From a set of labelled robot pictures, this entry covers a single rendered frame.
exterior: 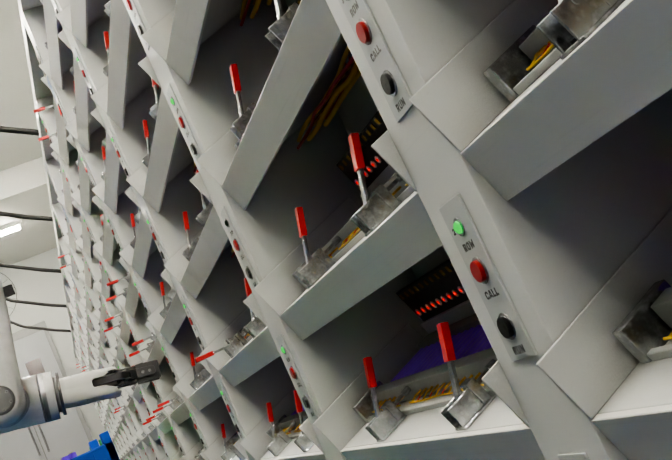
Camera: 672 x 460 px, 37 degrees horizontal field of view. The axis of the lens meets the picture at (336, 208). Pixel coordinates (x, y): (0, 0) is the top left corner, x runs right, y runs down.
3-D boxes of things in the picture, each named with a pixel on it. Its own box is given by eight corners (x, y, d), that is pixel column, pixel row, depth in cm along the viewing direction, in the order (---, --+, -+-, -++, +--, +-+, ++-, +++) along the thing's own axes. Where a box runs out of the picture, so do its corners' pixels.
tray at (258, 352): (289, 349, 141) (243, 301, 142) (233, 387, 198) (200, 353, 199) (383, 255, 148) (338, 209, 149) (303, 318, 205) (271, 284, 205)
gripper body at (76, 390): (59, 418, 177) (122, 402, 180) (57, 414, 167) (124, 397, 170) (50, 377, 178) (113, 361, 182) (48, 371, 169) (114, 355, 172)
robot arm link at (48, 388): (47, 423, 176) (64, 419, 177) (45, 420, 167) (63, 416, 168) (38, 377, 177) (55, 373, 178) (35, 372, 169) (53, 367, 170)
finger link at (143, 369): (123, 386, 175) (161, 377, 176) (124, 385, 172) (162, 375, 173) (119, 368, 175) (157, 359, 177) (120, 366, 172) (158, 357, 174)
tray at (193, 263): (235, 227, 144) (168, 158, 145) (195, 299, 201) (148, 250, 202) (330, 139, 151) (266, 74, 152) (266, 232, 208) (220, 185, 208)
